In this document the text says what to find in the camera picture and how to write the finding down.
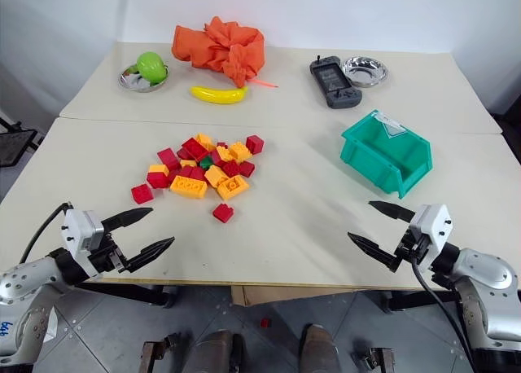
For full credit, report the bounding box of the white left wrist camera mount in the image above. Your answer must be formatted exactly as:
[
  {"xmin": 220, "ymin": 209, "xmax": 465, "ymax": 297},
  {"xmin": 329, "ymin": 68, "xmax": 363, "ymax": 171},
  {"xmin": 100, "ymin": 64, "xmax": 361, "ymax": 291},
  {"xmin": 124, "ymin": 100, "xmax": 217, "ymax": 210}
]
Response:
[{"xmin": 60, "ymin": 208, "xmax": 107, "ymax": 279}]

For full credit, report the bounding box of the green plastic storage bin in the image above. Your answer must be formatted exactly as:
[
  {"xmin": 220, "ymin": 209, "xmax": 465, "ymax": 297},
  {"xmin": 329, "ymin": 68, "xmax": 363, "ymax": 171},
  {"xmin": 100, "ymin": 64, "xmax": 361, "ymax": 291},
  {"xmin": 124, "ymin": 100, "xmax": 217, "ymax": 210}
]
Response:
[{"xmin": 340, "ymin": 108, "xmax": 432, "ymax": 200}]

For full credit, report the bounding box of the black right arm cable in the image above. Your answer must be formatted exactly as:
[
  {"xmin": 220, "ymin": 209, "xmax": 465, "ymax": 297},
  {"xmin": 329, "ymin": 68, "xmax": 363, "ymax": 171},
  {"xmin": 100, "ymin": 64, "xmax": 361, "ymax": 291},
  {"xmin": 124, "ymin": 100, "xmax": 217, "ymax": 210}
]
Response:
[{"xmin": 410, "ymin": 257, "xmax": 478, "ymax": 372}]

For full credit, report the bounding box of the white paper tag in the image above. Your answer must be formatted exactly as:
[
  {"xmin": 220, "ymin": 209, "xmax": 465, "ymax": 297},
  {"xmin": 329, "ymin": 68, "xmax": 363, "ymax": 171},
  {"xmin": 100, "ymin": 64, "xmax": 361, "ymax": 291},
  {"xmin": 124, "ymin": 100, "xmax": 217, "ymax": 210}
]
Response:
[{"xmin": 42, "ymin": 306, "xmax": 59, "ymax": 344}]

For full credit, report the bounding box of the round steel bowl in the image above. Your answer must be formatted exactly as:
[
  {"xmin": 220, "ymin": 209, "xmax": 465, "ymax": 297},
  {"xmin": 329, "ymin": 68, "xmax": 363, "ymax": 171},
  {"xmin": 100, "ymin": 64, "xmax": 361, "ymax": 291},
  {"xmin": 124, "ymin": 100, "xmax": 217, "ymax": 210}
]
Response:
[{"xmin": 340, "ymin": 55, "xmax": 389, "ymax": 89}]

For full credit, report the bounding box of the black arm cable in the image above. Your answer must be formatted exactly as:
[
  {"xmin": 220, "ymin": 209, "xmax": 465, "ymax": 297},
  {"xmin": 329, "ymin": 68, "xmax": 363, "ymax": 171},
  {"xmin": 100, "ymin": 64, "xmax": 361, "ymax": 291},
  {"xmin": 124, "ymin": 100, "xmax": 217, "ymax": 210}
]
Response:
[
  {"xmin": 18, "ymin": 201, "xmax": 75, "ymax": 265},
  {"xmin": 410, "ymin": 257, "xmax": 478, "ymax": 372}
]

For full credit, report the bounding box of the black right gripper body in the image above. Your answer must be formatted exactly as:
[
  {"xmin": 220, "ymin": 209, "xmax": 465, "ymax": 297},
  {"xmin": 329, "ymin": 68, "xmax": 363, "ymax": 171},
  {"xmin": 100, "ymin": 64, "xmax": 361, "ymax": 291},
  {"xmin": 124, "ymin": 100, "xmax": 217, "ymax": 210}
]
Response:
[{"xmin": 393, "ymin": 227, "xmax": 433, "ymax": 271}]

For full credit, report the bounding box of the grey handheld game controller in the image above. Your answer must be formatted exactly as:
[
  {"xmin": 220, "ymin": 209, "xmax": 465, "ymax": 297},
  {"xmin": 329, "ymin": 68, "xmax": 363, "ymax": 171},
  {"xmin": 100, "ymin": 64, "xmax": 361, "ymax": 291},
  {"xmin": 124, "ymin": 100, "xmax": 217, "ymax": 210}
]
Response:
[{"xmin": 309, "ymin": 55, "xmax": 363, "ymax": 110}]

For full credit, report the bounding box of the crumpled orange cloth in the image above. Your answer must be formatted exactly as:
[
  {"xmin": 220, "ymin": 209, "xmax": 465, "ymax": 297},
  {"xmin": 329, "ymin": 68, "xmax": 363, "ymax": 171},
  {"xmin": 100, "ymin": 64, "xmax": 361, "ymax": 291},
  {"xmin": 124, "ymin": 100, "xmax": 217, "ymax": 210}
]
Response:
[{"xmin": 170, "ymin": 15, "xmax": 266, "ymax": 89}]

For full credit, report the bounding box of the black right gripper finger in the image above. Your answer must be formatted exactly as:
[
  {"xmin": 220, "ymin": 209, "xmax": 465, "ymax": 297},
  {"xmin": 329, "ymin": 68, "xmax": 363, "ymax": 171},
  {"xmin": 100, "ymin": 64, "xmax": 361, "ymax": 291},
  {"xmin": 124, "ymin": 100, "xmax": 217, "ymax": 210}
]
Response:
[
  {"xmin": 346, "ymin": 231, "xmax": 402, "ymax": 274},
  {"xmin": 367, "ymin": 200, "xmax": 417, "ymax": 224}
]

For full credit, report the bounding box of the thin orange stick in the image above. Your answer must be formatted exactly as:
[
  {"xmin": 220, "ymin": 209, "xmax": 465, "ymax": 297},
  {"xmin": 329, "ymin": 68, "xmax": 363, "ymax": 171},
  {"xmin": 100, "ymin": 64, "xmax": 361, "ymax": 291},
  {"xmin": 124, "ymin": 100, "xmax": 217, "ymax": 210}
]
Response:
[{"xmin": 247, "ymin": 77, "xmax": 280, "ymax": 90}]

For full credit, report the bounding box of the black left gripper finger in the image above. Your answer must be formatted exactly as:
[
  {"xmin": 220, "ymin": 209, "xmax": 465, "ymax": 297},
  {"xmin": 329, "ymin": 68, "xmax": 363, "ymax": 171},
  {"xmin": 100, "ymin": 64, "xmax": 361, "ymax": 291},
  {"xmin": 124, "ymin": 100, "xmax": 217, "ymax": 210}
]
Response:
[
  {"xmin": 119, "ymin": 236, "xmax": 177, "ymax": 274},
  {"xmin": 101, "ymin": 207, "xmax": 155, "ymax": 233}
]

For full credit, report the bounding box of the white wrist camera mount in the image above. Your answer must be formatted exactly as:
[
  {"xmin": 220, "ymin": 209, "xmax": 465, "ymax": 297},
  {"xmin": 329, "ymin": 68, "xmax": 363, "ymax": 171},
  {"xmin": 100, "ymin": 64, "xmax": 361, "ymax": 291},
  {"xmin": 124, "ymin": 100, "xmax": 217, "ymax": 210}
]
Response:
[
  {"xmin": 60, "ymin": 208, "xmax": 107, "ymax": 279},
  {"xmin": 407, "ymin": 204, "xmax": 453, "ymax": 269}
]

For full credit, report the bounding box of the yellow toy banana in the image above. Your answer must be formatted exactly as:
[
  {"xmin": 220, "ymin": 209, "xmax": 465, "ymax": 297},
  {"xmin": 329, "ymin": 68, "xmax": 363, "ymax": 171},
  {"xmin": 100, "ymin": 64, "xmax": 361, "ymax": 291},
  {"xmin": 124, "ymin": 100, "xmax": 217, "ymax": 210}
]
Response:
[{"xmin": 189, "ymin": 85, "xmax": 249, "ymax": 105}]

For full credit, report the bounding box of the black table foot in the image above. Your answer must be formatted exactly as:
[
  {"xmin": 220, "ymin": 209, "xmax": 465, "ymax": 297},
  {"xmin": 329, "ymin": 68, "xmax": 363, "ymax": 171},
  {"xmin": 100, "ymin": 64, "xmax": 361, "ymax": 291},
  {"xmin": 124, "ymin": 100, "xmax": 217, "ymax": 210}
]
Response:
[
  {"xmin": 381, "ymin": 289, "xmax": 466, "ymax": 314},
  {"xmin": 74, "ymin": 282, "xmax": 181, "ymax": 309}
]

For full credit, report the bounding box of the green toy pepper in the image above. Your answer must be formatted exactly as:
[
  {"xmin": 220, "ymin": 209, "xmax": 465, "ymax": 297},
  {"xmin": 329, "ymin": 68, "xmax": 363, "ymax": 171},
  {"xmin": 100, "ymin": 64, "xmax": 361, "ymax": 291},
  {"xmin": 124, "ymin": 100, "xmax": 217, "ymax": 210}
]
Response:
[{"xmin": 136, "ymin": 51, "xmax": 169, "ymax": 86}]

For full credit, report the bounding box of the black metal rack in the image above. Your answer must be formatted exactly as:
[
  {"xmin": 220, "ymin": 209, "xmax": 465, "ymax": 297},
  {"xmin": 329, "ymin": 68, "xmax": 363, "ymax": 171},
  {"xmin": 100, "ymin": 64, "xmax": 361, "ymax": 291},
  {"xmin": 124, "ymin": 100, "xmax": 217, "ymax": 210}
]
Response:
[{"xmin": 0, "ymin": 118, "xmax": 45, "ymax": 171}]

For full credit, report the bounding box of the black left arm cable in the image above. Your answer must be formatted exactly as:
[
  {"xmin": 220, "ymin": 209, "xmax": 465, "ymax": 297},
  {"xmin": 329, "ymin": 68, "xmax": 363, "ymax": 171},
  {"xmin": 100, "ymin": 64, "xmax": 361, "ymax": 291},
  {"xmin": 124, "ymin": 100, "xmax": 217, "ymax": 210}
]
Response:
[{"xmin": 18, "ymin": 201, "xmax": 75, "ymax": 265}]

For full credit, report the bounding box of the small red toy block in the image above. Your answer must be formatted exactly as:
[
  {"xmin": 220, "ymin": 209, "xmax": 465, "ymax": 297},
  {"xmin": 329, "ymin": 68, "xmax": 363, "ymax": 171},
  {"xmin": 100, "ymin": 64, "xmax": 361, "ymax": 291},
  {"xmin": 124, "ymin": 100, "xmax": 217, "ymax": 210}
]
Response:
[
  {"xmin": 130, "ymin": 183, "xmax": 155, "ymax": 205},
  {"xmin": 245, "ymin": 134, "xmax": 266, "ymax": 155},
  {"xmin": 212, "ymin": 203, "xmax": 237, "ymax": 225}
]

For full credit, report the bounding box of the clear bin label holder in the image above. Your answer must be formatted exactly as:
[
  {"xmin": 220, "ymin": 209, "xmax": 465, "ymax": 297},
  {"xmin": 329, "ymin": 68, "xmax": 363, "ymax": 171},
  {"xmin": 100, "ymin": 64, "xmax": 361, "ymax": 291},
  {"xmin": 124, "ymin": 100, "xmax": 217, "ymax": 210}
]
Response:
[{"xmin": 371, "ymin": 109, "xmax": 409, "ymax": 140}]

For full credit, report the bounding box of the dark rounded shape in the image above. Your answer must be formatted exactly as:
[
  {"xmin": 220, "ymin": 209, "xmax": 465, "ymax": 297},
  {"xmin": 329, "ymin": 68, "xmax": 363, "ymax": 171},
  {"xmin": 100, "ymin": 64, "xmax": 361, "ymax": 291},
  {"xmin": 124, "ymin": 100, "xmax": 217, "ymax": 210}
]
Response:
[
  {"xmin": 190, "ymin": 329, "xmax": 246, "ymax": 373},
  {"xmin": 298, "ymin": 323, "xmax": 342, "ymax": 373}
]

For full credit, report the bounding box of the flat steel plate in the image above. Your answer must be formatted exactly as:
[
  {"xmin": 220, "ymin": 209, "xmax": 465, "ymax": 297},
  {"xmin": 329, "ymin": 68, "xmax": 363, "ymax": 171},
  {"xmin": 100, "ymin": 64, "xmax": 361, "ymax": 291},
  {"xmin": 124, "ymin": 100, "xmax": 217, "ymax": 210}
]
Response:
[{"xmin": 118, "ymin": 63, "xmax": 171, "ymax": 94}]

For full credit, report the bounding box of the yellow plastic building brick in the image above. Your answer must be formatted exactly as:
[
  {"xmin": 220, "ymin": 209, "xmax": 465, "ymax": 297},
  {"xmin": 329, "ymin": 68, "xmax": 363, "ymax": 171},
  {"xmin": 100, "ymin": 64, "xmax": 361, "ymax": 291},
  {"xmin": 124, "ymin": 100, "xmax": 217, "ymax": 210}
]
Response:
[{"xmin": 169, "ymin": 174, "xmax": 210, "ymax": 200}]

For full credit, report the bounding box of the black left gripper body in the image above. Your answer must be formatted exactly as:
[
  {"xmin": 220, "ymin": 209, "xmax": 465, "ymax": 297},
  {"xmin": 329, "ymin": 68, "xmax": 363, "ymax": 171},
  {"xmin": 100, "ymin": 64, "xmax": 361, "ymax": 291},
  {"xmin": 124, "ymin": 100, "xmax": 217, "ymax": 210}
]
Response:
[{"xmin": 86, "ymin": 232, "xmax": 129, "ymax": 278}]

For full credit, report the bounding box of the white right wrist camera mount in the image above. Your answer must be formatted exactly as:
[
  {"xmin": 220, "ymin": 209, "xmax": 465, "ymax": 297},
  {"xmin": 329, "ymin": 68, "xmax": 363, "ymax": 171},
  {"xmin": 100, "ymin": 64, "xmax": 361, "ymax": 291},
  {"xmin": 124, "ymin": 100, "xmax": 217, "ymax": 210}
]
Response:
[{"xmin": 407, "ymin": 204, "xmax": 453, "ymax": 269}]

